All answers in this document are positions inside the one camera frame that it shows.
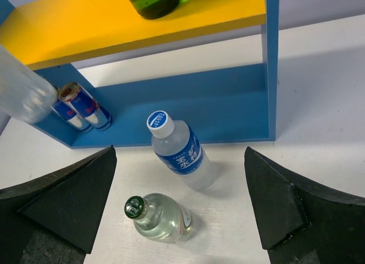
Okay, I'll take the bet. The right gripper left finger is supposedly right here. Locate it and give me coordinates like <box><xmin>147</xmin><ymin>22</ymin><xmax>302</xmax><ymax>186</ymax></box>
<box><xmin>1</xmin><ymin>147</ymin><xmax>117</xmax><ymax>263</ymax></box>

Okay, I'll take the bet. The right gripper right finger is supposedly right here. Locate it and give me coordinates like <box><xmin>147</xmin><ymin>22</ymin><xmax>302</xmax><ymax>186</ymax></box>
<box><xmin>245</xmin><ymin>147</ymin><xmax>364</xmax><ymax>263</ymax></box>

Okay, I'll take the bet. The Pocari Sweat bottle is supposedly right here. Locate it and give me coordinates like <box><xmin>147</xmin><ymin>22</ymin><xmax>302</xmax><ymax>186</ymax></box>
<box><xmin>1</xmin><ymin>46</ymin><xmax>56</xmax><ymax>124</ymax></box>
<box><xmin>146</xmin><ymin>110</ymin><xmax>217</xmax><ymax>191</ymax></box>

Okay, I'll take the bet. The green Perrier bottle red label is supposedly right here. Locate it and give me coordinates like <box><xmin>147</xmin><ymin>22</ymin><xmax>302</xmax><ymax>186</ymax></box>
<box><xmin>129</xmin><ymin>0</ymin><xmax>181</xmax><ymax>19</ymax></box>

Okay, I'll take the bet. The blue and yellow shelf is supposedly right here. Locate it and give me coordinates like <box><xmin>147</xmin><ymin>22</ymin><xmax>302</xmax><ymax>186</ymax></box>
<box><xmin>1</xmin><ymin>0</ymin><xmax>279</xmax><ymax>148</ymax></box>

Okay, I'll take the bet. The rear clear glass bottle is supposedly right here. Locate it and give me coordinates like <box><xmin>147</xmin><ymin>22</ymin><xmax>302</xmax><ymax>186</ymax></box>
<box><xmin>124</xmin><ymin>193</ymin><xmax>193</xmax><ymax>243</ymax></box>

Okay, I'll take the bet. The left Red Bull can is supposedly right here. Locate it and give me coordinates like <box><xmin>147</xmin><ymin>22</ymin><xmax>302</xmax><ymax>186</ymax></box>
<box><xmin>52</xmin><ymin>99</ymin><xmax>93</xmax><ymax>132</ymax></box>

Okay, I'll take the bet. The red bull can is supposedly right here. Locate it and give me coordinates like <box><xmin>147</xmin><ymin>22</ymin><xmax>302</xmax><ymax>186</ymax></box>
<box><xmin>58</xmin><ymin>82</ymin><xmax>113</xmax><ymax>130</ymax></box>
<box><xmin>52</xmin><ymin>99</ymin><xmax>93</xmax><ymax>132</ymax></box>

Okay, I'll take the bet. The right Red Bull can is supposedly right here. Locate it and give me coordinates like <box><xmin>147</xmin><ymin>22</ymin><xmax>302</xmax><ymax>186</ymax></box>
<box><xmin>58</xmin><ymin>82</ymin><xmax>113</xmax><ymax>130</ymax></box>

